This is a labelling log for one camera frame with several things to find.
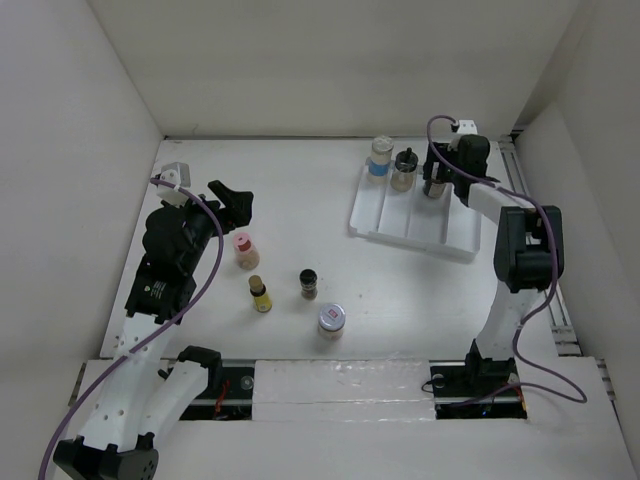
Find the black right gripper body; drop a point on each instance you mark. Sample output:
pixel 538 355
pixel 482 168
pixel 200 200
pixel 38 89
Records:
pixel 451 152

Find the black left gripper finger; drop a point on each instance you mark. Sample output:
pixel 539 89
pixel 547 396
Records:
pixel 222 192
pixel 240 206

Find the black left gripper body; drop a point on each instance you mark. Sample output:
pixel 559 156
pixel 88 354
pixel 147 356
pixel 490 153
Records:
pixel 203 226

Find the white lid brown spice jar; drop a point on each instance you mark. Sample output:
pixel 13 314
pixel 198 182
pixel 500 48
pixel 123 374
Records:
pixel 434 188

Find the black cap beige spice jar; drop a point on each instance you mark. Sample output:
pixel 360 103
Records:
pixel 405 166

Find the tall blue label spice bottle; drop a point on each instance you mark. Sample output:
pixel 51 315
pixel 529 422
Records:
pixel 380 158

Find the small black cap pepper jar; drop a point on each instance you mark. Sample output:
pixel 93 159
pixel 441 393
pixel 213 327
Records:
pixel 308 282

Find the white lid beige spice jar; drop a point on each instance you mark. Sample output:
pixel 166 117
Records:
pixel 331 321

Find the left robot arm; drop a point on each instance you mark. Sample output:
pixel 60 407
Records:
pixel 136 407

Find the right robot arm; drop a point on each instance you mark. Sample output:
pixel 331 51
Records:
pixel 528 261

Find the pink cap spice bottle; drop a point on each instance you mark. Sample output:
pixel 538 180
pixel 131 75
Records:
pixel 246 255

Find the white plastic organizer tray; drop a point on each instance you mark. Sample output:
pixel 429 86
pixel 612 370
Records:
pixel 442 226

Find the yellow label brown cap bottle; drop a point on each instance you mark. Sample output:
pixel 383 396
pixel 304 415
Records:
pixel 258 291

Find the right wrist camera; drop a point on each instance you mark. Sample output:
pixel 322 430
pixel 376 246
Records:
pixel 459 129

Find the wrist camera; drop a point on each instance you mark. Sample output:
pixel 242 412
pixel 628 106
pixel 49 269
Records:
pixel 174 176
pixel 459 129

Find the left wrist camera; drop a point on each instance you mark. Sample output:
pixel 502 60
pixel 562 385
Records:
pixel 174 176

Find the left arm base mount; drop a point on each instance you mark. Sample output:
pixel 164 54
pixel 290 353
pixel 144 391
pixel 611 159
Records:
pixel 231 400

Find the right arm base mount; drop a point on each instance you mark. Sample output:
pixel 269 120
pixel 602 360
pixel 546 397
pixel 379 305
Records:
pixel 461 394

